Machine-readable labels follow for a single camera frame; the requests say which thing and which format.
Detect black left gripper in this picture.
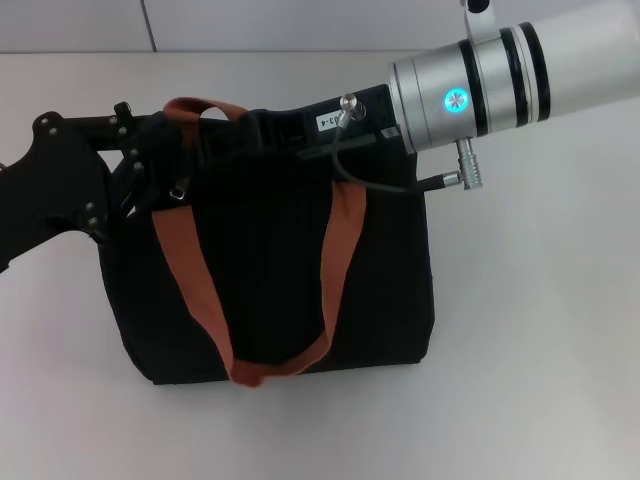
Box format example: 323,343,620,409
0,101,166,277

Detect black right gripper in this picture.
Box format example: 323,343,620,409
247,82,419,162

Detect black bag with brown straps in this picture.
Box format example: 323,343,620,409
97,96,437,389

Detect right gripper cable silver plugs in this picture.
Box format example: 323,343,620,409
331,93,474,194

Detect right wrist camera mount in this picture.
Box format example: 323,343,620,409
456,0,502,44

